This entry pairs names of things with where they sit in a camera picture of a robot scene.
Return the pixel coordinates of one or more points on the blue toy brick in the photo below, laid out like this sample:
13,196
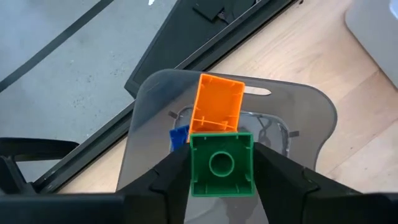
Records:
178,138

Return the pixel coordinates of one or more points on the black flat panel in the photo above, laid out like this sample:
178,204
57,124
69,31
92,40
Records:
186,34

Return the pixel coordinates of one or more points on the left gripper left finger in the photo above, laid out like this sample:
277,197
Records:
161,193

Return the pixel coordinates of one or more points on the black aluminium table frame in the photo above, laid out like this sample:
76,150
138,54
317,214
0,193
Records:
93,141

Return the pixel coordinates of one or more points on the grey plastic bin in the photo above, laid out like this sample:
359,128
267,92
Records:
379,37

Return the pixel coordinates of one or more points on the green square toy brick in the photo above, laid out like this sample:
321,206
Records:
222,183

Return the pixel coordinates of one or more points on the brown translucent bin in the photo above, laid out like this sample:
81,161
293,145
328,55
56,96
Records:
295,109

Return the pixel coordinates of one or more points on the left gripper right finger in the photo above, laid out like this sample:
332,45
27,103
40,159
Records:
280,186

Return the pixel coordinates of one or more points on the orange toy brick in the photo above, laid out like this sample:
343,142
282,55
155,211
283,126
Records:
217,99

